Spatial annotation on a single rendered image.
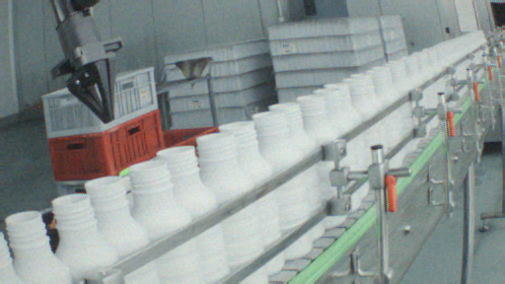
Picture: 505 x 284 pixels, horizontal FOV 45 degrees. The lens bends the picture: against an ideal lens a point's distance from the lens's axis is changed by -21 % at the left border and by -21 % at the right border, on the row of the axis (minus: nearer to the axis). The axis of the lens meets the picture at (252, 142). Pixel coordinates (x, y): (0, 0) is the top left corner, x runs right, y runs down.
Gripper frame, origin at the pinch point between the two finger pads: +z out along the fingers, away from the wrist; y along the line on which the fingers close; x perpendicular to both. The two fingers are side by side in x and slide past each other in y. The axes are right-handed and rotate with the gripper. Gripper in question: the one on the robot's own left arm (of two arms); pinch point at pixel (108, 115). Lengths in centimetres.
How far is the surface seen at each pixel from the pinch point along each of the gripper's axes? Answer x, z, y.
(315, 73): 247, -34, 632
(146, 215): -17.0, 12.7, -21.4
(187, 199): -17.2, 13.1, -15.2
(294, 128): -17.5, 11.4, 8.8
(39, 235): -18.3, 10.6, -36.7
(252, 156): -17.6, 12.1, -2.4
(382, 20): 192, -68, 795
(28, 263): -16.8, 12.2, -38.4
